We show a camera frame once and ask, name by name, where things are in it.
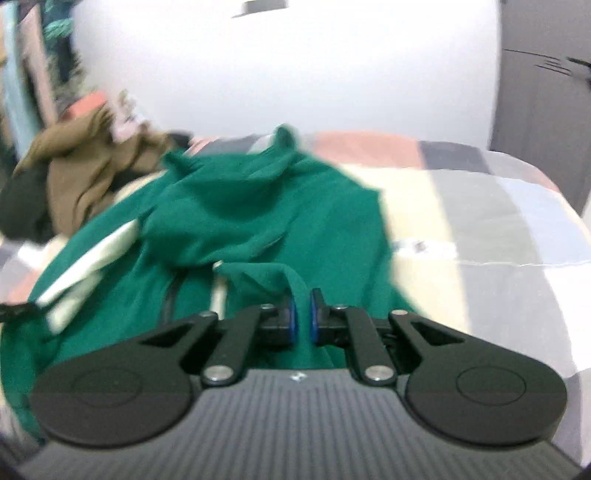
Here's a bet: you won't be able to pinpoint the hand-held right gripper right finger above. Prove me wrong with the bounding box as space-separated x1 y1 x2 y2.
309 288 465 387

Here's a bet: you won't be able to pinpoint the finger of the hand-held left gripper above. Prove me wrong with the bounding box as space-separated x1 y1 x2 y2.
0 302 37 325

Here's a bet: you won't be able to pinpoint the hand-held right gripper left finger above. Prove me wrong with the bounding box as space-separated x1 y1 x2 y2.
139 295 297 387

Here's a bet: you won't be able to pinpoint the green jacket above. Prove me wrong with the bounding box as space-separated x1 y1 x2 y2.
0 124 422 445

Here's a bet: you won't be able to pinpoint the teal clothes hanger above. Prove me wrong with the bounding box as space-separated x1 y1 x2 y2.
42 17 75 43

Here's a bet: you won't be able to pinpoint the black cloth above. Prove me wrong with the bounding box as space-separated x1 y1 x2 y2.
0 168 57 243

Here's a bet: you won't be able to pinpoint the brown garment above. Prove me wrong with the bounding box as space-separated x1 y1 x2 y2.
14 102 195 237

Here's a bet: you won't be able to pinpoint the patchwork bed sheet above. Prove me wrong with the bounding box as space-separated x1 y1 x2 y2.
0 131 591 464

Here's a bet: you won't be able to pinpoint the pink box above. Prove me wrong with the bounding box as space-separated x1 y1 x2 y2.
62 90 112 123

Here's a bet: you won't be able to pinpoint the pink hanging pants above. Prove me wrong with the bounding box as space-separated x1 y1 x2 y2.
23 9 59 125

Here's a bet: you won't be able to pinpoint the light blue hanging garment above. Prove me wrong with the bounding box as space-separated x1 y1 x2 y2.
2 0 31 158

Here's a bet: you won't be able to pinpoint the grey wardrobe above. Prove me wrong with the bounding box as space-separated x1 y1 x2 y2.
488 0 591 217

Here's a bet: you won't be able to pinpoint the grey wall switch panel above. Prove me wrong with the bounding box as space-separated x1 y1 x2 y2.
231 0 290 18

